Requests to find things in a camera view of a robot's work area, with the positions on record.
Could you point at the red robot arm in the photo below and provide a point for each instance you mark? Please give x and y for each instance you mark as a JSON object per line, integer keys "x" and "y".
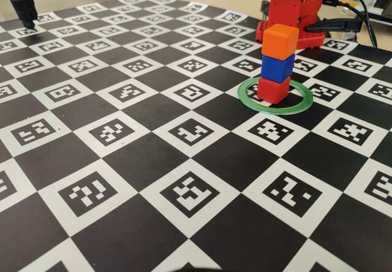
{"x": 288, "y": 8}

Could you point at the white grey case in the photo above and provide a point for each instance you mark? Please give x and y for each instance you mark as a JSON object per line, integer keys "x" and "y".
{"x": 379, "y": 2}

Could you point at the red cube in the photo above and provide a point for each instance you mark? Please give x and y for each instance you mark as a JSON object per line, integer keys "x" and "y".
{"x": 272, "y": 91}

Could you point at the grey metal table clamp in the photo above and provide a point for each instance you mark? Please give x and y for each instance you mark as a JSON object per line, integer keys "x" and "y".
{"x": 264, "y": 10}

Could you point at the black usb plug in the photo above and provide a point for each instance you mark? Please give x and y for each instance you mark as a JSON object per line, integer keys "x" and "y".
{"x": 333, "y": 2}

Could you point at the orange cube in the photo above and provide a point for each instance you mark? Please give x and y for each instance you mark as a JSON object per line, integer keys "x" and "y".
{"x": 278, "y": 42}

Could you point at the checkerboard marker mat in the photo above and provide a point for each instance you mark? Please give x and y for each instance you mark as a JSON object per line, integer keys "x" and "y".
{"x": 214, "y": 161}

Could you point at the blue cube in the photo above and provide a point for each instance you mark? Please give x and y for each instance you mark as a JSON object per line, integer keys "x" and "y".
{"x": 275, "y": 68}

